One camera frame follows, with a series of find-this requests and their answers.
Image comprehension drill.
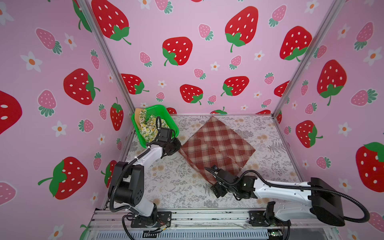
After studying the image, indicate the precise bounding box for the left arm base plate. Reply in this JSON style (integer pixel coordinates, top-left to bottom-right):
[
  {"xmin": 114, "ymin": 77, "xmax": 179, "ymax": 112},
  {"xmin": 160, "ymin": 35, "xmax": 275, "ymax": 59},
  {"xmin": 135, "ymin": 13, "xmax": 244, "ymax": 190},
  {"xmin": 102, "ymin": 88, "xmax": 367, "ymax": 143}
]
[{"xmin": 131, "ymin": 211, "xmax": 172, "ymax": 228}]

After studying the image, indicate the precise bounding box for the yellow lemon print skirt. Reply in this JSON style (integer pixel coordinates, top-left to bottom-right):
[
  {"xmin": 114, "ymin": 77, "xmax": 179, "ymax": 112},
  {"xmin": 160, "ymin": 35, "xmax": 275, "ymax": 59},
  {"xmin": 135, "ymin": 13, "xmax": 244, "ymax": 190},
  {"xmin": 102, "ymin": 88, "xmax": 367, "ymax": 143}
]
[{"xmin": 138, "ymin": 109, "xmax": 160, "ymax": 143}]

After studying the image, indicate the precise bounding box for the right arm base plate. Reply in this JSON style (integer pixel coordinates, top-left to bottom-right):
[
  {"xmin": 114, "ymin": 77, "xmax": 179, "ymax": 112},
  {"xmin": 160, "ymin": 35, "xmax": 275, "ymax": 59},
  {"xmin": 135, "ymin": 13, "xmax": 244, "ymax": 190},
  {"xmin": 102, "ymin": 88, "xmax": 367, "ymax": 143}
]
[{"xmin": 249, "ymin": 211, "xmax": 292, "ymax": 227}]

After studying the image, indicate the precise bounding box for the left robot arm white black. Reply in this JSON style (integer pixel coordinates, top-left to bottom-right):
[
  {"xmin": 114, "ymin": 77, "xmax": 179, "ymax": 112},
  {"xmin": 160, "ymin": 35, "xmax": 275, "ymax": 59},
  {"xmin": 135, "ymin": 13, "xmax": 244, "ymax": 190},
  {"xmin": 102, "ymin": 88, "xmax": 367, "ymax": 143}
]
[{"xmin": 108, "ymin": 117, "xmax": 181, "ymax": 227}]

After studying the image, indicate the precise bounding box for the aluminium mounting rail frame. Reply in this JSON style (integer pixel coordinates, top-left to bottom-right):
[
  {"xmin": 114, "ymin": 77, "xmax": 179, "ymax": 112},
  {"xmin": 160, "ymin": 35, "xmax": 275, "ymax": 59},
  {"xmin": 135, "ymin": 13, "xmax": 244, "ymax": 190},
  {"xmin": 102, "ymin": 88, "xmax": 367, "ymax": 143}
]
[{"xmin": 81, "ymin": 209, "xmax": 342, "ymax": 240}]

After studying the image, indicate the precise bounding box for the green plastic basket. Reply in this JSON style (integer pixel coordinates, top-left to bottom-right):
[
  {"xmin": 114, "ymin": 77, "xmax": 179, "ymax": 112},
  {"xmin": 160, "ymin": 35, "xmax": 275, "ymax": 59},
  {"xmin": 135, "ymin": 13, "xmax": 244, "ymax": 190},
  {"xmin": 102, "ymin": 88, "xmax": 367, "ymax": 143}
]
[{"xmin": 131, "ymin": 105, "xmax": 179, "ymax": 148}]

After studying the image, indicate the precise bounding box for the tan cloth in basket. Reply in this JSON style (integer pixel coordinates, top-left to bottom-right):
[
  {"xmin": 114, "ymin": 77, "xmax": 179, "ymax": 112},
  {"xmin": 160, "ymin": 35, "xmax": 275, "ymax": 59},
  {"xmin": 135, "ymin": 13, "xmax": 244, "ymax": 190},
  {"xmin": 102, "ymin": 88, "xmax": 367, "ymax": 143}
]
[{"xmin": 134, "ymin": 108, "xmax": 143, "ymax": 129}]

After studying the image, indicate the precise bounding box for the green circuit board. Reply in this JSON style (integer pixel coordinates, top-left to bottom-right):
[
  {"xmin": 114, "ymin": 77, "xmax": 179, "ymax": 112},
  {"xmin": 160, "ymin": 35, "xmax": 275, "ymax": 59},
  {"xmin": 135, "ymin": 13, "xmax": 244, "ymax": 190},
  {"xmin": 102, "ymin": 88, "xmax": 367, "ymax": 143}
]
[{"xmin": 268, "ymin": 229, "xmax": 284, "ymax": 240}]

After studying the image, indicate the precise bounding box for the right aluminium corner post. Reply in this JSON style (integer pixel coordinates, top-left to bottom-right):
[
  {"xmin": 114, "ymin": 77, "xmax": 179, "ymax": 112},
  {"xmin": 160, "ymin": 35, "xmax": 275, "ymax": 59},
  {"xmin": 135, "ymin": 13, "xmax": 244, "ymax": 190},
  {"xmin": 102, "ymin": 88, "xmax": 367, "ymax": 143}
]
[{"xmin": 272, "ymin": 0, "xmax": 346, "ymax": 120}]

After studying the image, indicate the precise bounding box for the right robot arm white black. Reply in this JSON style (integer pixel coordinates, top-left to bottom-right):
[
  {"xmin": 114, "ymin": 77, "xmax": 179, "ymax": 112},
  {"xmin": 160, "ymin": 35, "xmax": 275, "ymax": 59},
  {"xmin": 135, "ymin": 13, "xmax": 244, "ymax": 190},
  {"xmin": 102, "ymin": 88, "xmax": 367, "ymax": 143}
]
[{"xmin": 205, "ymin": 166, "xmax": 371, "ymax": 227}]

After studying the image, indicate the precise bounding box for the aluminium corner post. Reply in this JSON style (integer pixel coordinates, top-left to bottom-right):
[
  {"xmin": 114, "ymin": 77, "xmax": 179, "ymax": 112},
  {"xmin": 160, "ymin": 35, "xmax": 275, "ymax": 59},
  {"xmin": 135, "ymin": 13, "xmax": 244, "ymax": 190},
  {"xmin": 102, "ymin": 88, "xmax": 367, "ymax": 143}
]
[
  {"xmin": 78, "ymin": 0, "xmax": 135, "ymax": 115},
  {"xmin": 272, "ymin": 0, "xmax": 346, "ymax": 120}
]

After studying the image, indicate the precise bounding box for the left aluminium corner post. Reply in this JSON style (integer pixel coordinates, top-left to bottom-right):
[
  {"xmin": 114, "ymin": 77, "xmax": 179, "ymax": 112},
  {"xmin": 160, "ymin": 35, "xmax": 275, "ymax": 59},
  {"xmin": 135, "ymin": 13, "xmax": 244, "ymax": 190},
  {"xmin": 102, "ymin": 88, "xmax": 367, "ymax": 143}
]
[{"xmin": 78, "ymin": 0, "xmax": 135, "ymax": 115}]

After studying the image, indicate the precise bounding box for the red plaid skirt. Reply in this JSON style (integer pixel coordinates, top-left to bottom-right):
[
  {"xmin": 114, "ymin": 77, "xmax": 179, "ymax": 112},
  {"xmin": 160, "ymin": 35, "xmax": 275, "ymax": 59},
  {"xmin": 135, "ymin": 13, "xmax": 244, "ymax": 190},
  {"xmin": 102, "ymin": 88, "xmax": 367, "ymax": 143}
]
[{"xmin": 179, "ymin": 117, "xmax": 256, "ymax": 185}]

